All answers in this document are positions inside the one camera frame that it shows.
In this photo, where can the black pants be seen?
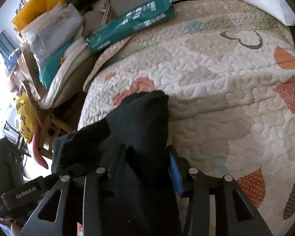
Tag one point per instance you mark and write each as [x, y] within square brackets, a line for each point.
[142, 200]

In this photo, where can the beige padded lounger cushion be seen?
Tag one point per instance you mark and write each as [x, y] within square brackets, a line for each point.
[71, 76]

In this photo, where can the teal folded cloth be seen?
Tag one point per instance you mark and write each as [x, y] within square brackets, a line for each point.
[51, 67]

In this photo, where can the clear plastic bedding bag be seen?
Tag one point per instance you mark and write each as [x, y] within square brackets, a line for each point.
[50, 31]

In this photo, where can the green long cardboard box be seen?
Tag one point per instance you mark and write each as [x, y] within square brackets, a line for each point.
[141, 17]

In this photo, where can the heart pattern quilted bedspread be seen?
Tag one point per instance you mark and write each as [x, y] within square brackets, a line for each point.
[229, 71]

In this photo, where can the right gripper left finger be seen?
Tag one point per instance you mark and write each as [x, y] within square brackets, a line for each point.
[88, 200]

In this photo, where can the yellow plastic bag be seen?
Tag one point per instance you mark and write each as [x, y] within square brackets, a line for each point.
[26, 121]

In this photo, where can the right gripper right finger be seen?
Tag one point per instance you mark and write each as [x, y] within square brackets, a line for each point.
[221, 197]

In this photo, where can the wooden chair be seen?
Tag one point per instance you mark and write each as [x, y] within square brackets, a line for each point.
[50, 126]

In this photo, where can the yellow orange cloth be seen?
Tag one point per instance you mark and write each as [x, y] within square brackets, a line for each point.
[31, 10]

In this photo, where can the pink cushion on chair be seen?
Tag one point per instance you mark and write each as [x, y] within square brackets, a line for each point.
[35, 149]

